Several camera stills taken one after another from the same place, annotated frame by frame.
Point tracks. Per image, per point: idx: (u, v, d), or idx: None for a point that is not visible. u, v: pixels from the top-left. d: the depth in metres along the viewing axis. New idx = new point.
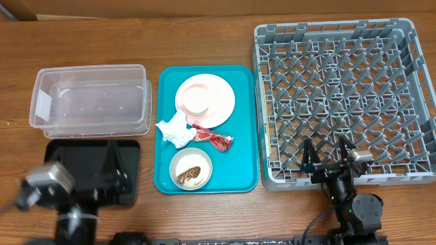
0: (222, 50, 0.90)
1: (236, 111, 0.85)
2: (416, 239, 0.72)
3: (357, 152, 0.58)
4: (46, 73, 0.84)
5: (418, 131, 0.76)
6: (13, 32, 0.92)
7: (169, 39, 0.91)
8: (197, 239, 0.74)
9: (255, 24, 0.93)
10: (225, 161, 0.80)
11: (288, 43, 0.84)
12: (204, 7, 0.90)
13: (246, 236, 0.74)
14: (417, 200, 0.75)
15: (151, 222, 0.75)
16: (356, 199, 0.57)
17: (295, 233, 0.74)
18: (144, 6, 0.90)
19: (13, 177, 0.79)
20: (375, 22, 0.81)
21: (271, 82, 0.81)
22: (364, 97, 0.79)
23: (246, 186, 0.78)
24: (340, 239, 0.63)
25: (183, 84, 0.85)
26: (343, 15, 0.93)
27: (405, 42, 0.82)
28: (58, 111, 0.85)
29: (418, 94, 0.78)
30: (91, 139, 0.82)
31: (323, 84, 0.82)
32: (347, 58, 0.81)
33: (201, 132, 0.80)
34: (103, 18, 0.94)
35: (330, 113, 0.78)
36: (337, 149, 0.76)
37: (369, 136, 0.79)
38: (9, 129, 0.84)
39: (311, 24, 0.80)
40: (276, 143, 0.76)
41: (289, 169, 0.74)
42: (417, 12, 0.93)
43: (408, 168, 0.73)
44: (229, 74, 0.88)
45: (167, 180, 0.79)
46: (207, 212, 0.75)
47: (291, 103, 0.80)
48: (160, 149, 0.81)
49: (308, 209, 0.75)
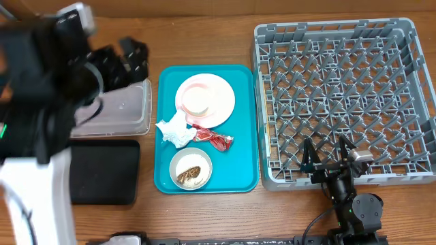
0: (222, 50, 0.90)
1: (236, 111, 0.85)
2: (416, 239, 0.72)
3: (357, 152, 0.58)
4: None
5: (418, 131, 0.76)
6: None
7: (169, 39, 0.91)
8: (197, 239, 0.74)
9: (255, 23, 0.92)
10: (225, 161, 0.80)
11: (288, 43, 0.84)
12: (204, 7, 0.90)
13: (246, 236, 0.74)
14: (417, 200, 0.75)
15: (151, 223, 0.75)
16: (356, 199, 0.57)
17: (295, 233, 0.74)
18: (144, 6, 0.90)
19: None
20: (375, 22, 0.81)
21: (270, 82, 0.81)
22: (364, 97, 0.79)
23: (246, 186, 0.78)
24: (340, 239, 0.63)
25: (183, 84, 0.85)
26: (343, 14, 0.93)
27: (405, 41, 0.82)
28: None
29: (418, 94, 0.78)
30: (90, 139, 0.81)
31: (323, 84, 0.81)
32: (348, 58, 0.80)
33: (201, 131, 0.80)
34: (103, 18, 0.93)
35: (330, 112, 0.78)
36: (337, 149, 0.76)
37: (369, 135, 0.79)
38: None
39: (311, 24, 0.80)
40: (276, 143, 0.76)
41: (289, 169, 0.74)
42: (418, 11, 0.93)
43: (408, 168, 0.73)
44: (229, 74, 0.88)
45: (167, 180, 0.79)
46: (207, 212, 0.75)
47: (291, 103, 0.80)
48: (160, 149, 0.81)
49: (308, 209, 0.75)
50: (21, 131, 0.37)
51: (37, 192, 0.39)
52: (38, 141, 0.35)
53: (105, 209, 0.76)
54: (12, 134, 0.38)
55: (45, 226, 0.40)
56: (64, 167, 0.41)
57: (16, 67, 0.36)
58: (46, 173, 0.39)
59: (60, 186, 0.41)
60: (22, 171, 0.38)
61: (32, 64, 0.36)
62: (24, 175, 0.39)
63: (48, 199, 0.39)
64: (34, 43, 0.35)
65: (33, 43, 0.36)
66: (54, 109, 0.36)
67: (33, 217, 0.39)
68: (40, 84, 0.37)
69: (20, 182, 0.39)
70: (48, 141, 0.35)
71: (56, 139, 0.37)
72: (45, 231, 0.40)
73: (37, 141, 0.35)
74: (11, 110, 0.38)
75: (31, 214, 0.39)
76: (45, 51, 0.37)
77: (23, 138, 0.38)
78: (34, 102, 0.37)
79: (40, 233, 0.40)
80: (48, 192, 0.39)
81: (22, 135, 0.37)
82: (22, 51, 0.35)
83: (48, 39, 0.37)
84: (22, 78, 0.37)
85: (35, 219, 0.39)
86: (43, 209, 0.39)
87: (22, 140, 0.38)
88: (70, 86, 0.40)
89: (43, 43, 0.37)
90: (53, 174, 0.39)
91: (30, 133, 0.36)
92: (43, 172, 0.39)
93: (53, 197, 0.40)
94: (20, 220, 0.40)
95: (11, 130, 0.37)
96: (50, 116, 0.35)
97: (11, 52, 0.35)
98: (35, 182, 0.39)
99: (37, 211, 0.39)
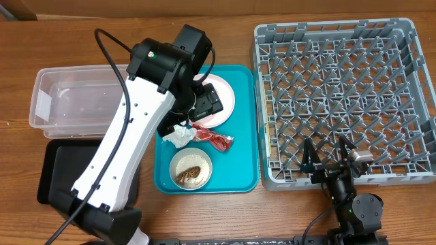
0: (222, 50, 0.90)
1: (236, 111, 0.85)
2: (415, 239, 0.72)
3: (357, 152, 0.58)
4: (46, 73, 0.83)
5: (418, 131, 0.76)
6: (12, 32, 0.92)
7: (169, 39, 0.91)
8: (197, 239, 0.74)
9: (255, 24, 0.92)
10: (226, 161, 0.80)
11: (288, 43, 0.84)
12: (204, 7, 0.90)
13: (246, 236, 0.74)
14: (417, 200, 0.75)
15: (150, 222, 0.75)
16: (356, 199, 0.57)
17: (295, 233, 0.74)
18: (144, 6, 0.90)
19: (13, 177, 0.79)
20: (375, 22, 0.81)
21: (271, 82, 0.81)
22: (364, 97, 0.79)
23: (246, 186, 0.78)
24: (340, 239, 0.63)
25: None
26: (343, 15, 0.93)
27: (405, 41, 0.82)
28: (58, 111, 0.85)
29: (418, 94, 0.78)
30: (91, 139, 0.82)
31: (323, 84, 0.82)
32: (348, 58, 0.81)
33: (201, 132, 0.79)
34: (103, 18, 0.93)
35: (330, 113, 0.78)
36: (337, 149, 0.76)
37: (369, 135, 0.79)
38: (9, 129, 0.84)
39: (311, 24, 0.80)
40: (276, 143, 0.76)
41: (289, 169, 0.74)
42: (418, 11, 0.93)
43: (408, 168, 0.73)
44: (229, 74, 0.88)
45: (167, 180, 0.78)
46: (207, 212, 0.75)
47: (291, 103, 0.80)
48: (160, 149, 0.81)
49: (308, 209, 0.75)
50: (159, 66, 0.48)
51: (146, 108, 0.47)
52: (172, 73, 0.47)
53: None
54: (156, 60, 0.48)
55: (132, 140, 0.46)
56: (169, 105, 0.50)
57: (180, 43, 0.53)
58: (161, 96, 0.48)
59: (157, 118, 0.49)
60: (143, 84, 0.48)
61: (191, 46, 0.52)
62: (144, 88, 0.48)
63: (149, 117, 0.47)
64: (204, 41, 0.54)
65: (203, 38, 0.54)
66: (189, 64, 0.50)
67: (130, 125, 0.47)
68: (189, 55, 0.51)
69: (137, 94, 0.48)
70: (176, 78, 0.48)
71: (178, 82, 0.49)
72: (128, 144, 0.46)
73: (169, 73, 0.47)
74: (163, 47, 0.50)
75: (131, 122, 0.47)
76: (198, 50, 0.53)
77: (156, 73, 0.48)
78: (178, 52, 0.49)
79: (125, 144, 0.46)
80: (152, 113, 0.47)
81: (153, 69, 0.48)
82: (195, 39, 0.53)
83: (206, 47, 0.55)
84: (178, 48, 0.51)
85: (130, 128, 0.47)
86: (141, 124, 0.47)
87: (157, 70, 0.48)
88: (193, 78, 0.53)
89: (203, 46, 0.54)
90: (163, 103, 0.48)
91: (167, 66, 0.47)
92: (160, 95, 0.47)
93: (151, 119, 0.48)
94: (120, 124, 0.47)
95: (157, 57, 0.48)
96: (184, 65, 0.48)
97: (187, 36, 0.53)
98: (148, 99, 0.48)
99: (136, 122, 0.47)
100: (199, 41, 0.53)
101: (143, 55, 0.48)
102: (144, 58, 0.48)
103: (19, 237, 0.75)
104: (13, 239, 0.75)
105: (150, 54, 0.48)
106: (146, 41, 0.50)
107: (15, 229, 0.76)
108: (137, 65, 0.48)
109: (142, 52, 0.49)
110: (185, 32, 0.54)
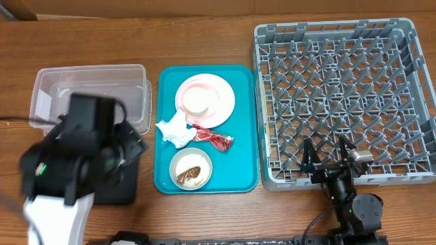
0: (222, 50, 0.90)
1: (236, 111, 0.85)
2: (416, 239, 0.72)
3: (357, 152, 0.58)
4: (46, 73, 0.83)
5: (418, 131, 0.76)
6: (12, 32, 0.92)
7: (169, 39, 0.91)
8: (197, 239, 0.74)
9: (255, 23, 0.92)
10: (226, 161, 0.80)
11: (288, 43, 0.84)
12: (204, 7, 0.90)
13: (246, 236, 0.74)
14: (417, 200, 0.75)
15: (150, 222, 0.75)
16: (356, 199, 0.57)
17: (295, 233, 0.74)
18: (144, 7, 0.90)
19: (13, 177, 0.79)
20: (375, 22, 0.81)
21: (270, 82, 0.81)
22: (364, 97, 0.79)
23: (246, 186, 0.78)
24: (340, 239, 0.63)
25: (182, 84, 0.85)
26: (343, 15, 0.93)
27: (405, 41, 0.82)
28: (58, 111, 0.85)
29: (418, 94, 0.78)
30: None
31: (323, 84, 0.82)
32: (348, 58, 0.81)
33: (201, 132, 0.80)
34: (103, 18, 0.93)
35: (330, 113, 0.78)
36: (337, 149, 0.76)
37: (369, 135, 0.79)
38: (9, 129, 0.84)
39: (311, 24, 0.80)
40: (275, 143, 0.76)
41: (289, 169, 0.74)
42: (418, 11, 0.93)
43: (408, 168, 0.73)
44: (229, 73, 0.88)
45: (167, 180, 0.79)
46: (207, 212, 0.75)
47: (291, 103, 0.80)
48: (160, 149, 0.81)
49: (308, 209, 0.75)
50: (56, 179, 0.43)
51: (60, 227, 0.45)
52: (70, 184, 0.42)
53: (105, 209, 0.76)
54: (46, 173, 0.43)
55: None
56: (84, 212, 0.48)
57: (73, 122, 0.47)
58: (73, 211, 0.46)
59: (78, 226, 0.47)
60: (43, 214, 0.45)
61: (87, 122, 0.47)
62: (50, 220, 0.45)
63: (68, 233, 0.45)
64: (100, 105, 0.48)
65: (98, 105, 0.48)
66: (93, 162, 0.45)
67: None
68: (89, 134, 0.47)
69: (45, 220, 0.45)
70: (78, 186, 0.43)
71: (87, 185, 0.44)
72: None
73: (69, 181, 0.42)
74: (54, 152, 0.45)
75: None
76: (99, 122, 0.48)
77: (54, 185, 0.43)
78: (75, 147, 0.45)
79: None
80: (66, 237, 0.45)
81: (53, 184, 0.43)
82: (87, 110, 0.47)
83: (107, 108, 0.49)
84: (73, 133, 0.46)
85: None
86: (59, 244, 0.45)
87: (56, 184, 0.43)
88: (101, 175, 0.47)
89: (103, 121, 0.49)
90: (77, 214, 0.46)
91: (63, 180, 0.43)
92: (69, 211, 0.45)
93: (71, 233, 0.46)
94: None
95: (50, 169, 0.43)
96: (85, 165, 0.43)
97: (78, 110, 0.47)
98: (59, 221, 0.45)
99: None
100: (94, 111, 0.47)
101: (32, 171, 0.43)
102: (33, 175, 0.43)
103: (19, 237, 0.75)
104: (13, 239, 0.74)
105: (39, 169, 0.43)
106: (32, 151, 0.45)
107: (14, 229, 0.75)
108: (32, 186, 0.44)
109: (30, 167, 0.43)
110: (74, 103, 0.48)
